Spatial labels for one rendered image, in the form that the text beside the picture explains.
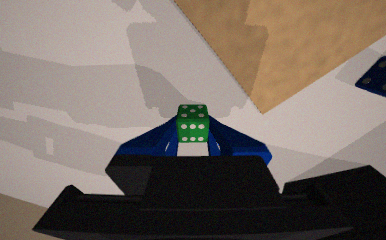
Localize green dice with white pips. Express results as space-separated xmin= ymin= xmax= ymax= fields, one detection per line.
xmin=176 ymin=104 xmax=210 ymax=143

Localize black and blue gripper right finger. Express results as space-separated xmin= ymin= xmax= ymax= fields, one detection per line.
xmin=207 ymin=115 xmax=272 ymax=165

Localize tan flat mat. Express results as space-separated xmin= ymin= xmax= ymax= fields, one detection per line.
xmin=173 ymin=0 xmax=386 ymax=115

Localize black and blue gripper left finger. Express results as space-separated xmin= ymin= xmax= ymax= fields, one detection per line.
xmin=114 ymin=115 xmax=179 ymax=156

